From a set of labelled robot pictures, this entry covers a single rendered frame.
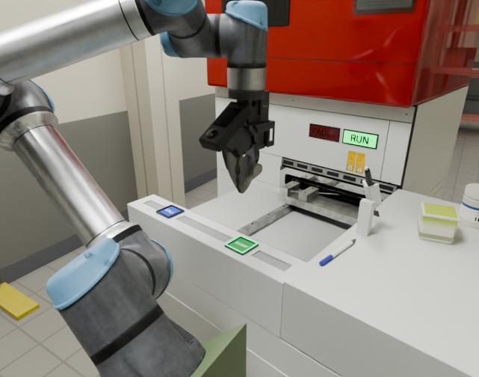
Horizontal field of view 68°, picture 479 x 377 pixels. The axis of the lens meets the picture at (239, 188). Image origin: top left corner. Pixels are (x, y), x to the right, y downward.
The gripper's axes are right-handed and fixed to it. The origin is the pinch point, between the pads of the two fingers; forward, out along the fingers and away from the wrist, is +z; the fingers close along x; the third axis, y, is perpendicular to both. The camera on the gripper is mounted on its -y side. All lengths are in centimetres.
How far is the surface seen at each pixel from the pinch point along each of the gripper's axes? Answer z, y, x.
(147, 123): 28, 99, 179
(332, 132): 0, 58, 9
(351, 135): 0, 58, 2
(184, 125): 44, 159, 209
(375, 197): 5.0, 26.0, -19.7
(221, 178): 30, 59, 63
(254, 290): 20.1, -3.9, -7.9
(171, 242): 19.6, -3.9, 20.0
